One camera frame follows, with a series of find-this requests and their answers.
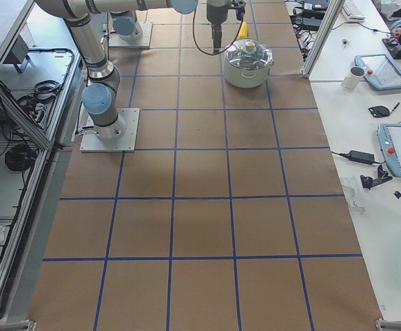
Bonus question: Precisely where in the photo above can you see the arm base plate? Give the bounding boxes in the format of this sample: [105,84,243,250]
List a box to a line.
[80,108,140,152]
[108,21,153,49]

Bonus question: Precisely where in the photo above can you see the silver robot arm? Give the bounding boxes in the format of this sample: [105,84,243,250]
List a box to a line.
[110,1,246,49]
[37,1,198,141]

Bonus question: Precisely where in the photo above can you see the far blue teach pendant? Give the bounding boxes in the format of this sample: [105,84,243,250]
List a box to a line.
[354,54,401,90]

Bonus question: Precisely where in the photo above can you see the pale green cooking pot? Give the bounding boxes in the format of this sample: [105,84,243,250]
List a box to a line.
[223,55,274,88]

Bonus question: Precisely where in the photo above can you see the white mug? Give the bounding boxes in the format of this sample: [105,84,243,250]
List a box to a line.
[341,66,365,90]

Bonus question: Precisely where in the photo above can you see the glass pot lid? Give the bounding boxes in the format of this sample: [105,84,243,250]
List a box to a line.
[225,39,273,70]

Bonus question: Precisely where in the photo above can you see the black power adapter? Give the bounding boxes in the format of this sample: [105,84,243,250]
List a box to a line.
[348,150,376,165]

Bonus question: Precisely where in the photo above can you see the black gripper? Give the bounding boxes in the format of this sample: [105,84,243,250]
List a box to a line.
[206,0,229,54]
[231,0,246,19]

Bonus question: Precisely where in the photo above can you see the yellow corn cob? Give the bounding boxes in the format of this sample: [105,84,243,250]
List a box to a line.
[238,21,248,39]

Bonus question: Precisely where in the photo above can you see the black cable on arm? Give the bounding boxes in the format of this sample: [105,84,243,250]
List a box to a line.
[192,0,245,55]

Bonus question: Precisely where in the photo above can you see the aluminium frame post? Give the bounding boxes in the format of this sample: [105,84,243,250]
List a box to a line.
[302,0,345,79]

